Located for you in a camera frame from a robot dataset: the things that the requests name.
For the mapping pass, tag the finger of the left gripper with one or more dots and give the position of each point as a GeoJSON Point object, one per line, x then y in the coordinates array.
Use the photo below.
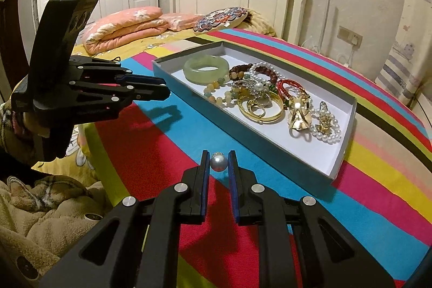
{"type": "Point", "coordinates": [148, 88]}
{"type": "Point", "coordinates": [89, 64]}

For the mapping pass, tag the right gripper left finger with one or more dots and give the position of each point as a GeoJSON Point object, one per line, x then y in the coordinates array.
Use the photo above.
{"type": "Point", "coordinates": [182, 203]}

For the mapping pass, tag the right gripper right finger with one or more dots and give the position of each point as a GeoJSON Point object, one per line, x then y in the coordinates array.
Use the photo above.
{"type": "Point", "coordinates": [254, 204]}

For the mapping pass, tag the single large pearl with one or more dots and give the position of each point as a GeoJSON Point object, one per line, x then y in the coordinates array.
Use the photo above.
{"type": "Point", "coordinates": [218, 162]}

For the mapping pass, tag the gold bangle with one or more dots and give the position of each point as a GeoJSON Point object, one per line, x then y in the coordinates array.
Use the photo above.
{"type": "Point", "coordinates": [260, 114]}

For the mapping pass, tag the grey white jewelry tray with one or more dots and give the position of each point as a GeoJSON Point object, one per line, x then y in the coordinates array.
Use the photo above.
{"type": "Point", "coordinates": [310, 156]}

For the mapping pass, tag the pink folded quilt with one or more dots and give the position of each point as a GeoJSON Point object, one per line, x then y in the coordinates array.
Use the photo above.
{"type": "Point", "coordinates": [123, 27]}

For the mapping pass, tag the green jade bangle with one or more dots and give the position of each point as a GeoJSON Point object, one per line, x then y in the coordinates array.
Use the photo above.
{"type": "Point", "coordinates": [204, 69]}

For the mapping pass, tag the yellow floral bedsheet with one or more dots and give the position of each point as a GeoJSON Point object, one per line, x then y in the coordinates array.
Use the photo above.
{"type": "Point", "coordinates": [135, 45]}

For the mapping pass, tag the round embroidered cushion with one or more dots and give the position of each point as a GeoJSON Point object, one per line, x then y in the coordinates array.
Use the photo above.
{"type": "Point", "coordinates": [220, 19]}

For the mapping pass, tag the gold charm pendant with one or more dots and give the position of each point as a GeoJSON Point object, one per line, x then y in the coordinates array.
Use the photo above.
{"type": "Point", "coordinates": [300, 117]}

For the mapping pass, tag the crystal pearl brooch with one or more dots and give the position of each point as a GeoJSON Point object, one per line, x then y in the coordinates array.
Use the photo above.
{"type": "Point", "coordinates": [252, 89]}

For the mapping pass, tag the beige fleece sleeve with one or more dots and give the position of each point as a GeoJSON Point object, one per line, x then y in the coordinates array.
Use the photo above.
{"type": "Point", "coordinates": [46, 206]}

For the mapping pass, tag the colourful striped blanket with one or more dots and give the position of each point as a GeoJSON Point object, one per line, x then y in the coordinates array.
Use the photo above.
{"type": "Point", "coordinates": [382, 194]}

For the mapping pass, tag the sailboat print curtain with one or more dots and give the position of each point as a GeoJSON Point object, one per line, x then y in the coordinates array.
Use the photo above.
{"type": "Point", "coordinates": [409, 59]}

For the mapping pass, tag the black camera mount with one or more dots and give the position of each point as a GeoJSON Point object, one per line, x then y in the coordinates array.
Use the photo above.
{"type": "Point", "coordinates": [59, 26]}

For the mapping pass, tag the wall power socket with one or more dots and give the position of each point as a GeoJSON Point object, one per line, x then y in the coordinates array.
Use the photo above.
{"type": "Point", "coordinates": [349, 36]}

